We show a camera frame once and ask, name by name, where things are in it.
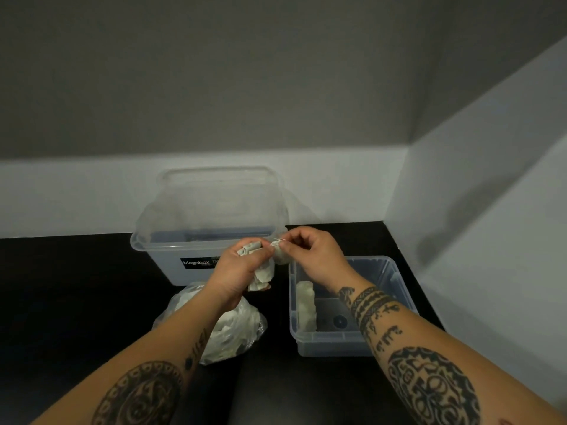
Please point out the person's right forearm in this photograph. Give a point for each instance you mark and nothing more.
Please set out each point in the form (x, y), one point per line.
(443, 371)

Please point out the person's left forearm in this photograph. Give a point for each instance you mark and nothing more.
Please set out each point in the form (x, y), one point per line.
(146, 371)

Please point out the small clear plastic bin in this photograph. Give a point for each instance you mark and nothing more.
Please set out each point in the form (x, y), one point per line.
(328, 345)

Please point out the person's right hand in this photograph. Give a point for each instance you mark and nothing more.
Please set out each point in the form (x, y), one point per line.
(319, 256)

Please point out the rows of white tea bags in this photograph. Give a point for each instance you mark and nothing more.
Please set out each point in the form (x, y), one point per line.
(306, 305)

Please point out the person's left hand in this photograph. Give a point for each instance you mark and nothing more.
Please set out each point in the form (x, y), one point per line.
(235, 272)

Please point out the clear storage box lid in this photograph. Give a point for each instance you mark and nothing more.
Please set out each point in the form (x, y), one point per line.
(212, 199)

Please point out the large clear storage box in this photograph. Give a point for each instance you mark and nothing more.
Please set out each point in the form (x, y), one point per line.
(168, 269)

